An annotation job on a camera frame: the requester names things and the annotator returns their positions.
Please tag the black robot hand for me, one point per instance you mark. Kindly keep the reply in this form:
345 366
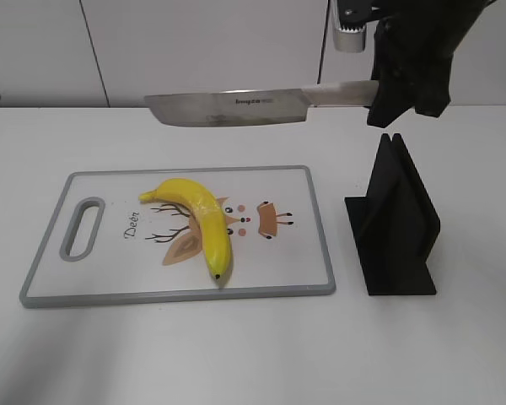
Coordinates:
414 47

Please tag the white-handled kitchen knife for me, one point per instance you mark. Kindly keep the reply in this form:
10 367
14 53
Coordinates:
248 107

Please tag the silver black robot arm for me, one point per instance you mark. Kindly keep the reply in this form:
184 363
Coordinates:
349 20

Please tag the yellow plastic banana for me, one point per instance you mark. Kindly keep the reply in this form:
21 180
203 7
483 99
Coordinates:
205 209

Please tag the black knife stand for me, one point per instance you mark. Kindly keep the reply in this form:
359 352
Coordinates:
395 225

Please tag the white grey-rimmed cutting board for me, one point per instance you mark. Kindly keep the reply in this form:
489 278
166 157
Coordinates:
105 247

